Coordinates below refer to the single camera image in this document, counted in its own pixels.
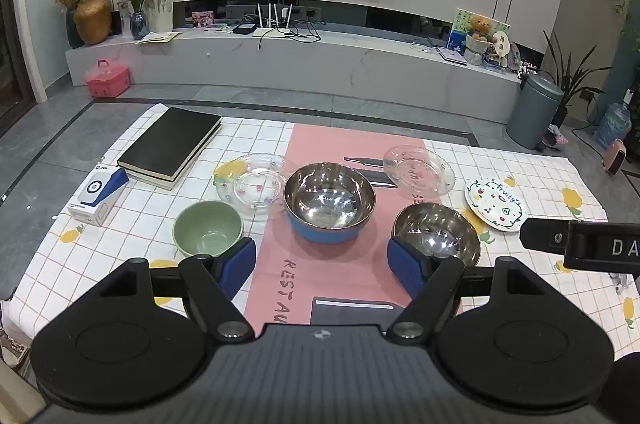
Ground grey trash can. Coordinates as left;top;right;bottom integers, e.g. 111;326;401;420
506;73;565;150

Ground potted plant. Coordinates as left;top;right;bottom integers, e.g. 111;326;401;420
542;29;613;127

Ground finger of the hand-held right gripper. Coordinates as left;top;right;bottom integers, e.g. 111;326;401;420
519;217;571;253

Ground steel bowl with orange base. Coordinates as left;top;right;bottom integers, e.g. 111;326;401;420
391;203;482;267

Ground white router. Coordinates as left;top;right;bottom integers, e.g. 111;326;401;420
252;3;296;39

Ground yellow papers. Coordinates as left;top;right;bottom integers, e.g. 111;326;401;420
136;32;181;45

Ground steel bowl with blue base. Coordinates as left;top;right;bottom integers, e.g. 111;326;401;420
283;162;377;245

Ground teddy bear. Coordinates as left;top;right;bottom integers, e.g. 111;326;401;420
467;17;493;41

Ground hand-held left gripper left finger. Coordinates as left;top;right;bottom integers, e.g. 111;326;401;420
92;237;258;342

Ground dark vase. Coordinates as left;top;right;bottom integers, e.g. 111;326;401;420
65;7;85;49

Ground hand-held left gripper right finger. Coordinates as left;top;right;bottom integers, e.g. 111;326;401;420
386;237;553;342

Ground checkered and pink tablecloth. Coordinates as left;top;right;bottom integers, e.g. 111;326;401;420
0;103;640;355

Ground white and blue box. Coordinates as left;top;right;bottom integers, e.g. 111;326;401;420
67;167;130;226

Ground pink storage box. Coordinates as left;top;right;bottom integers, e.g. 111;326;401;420
84;59;131;99

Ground green ceramic bowl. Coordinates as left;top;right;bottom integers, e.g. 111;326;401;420
172;200;245;259

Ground white marble television cabinet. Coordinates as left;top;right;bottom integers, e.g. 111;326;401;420
65;27;523;122

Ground blue water bottle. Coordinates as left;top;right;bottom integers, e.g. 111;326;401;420
592;103;632;150

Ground white patterned canister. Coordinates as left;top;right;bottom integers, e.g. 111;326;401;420
145;0;173;34

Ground beaded glass plate with stickers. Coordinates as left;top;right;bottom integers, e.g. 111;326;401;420
215;153;296;219

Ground gold vase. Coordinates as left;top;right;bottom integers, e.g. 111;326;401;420
73;0;112;45

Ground pink heater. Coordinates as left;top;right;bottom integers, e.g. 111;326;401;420
602;141;630;176

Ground black cables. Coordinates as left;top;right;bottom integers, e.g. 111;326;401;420
257;22;323;50

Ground green illustrated card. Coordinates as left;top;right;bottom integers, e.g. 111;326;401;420
452;8;511;55

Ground clear glass plate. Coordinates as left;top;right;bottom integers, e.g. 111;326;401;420
383;145;455;196

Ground blue glass vase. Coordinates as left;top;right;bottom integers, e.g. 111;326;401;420
130;11;150;40

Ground white gift basket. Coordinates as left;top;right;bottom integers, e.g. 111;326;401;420
464;32;488;65

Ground white painted plate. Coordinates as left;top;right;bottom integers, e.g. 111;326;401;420
463;177;529;233

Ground black book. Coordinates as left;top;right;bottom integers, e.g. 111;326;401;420
117;107;223;180

